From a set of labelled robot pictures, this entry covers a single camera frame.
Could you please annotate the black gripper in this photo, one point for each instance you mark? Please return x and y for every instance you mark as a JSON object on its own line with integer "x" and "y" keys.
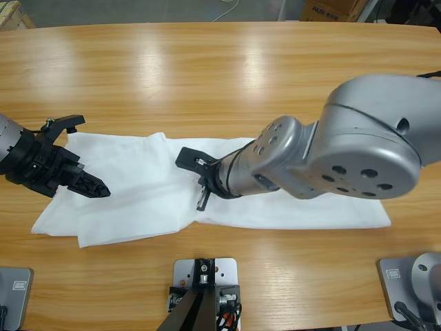
{"x": 215, "y": 181}
{"x": 38, "y": 165}

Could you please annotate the white Unitree t-shirt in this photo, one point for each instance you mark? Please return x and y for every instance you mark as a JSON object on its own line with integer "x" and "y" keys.
{"x": 138, "y": 193}

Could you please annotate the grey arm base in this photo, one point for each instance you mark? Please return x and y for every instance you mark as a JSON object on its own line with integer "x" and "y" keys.
{"x": 19, "y": 300}
{"x": 396, "y": 276}

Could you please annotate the bystander in dark clothes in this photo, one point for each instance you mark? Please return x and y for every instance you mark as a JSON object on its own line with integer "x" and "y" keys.
{"x": 423, "y": 12}

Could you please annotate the white mounting block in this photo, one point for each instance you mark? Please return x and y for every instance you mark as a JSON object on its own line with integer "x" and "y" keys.
{"x": 227, "y": 272}

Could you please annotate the brown cardboard box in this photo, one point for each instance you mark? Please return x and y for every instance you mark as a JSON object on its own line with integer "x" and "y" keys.
{"x": 327, "y": 10}

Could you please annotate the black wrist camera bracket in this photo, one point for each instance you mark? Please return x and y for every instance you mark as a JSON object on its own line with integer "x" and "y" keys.
{"x": 193, "y": 160}
{"x": 63, "y": 129}

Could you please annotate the black corner bracket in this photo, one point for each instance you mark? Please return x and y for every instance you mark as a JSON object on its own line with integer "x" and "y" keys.
{"x": 175, "y": 298}
{"x": 229, "y": 296}

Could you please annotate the white metal frame bar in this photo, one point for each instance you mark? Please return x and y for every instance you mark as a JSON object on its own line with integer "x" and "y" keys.
{"x": 368, "y": 11}

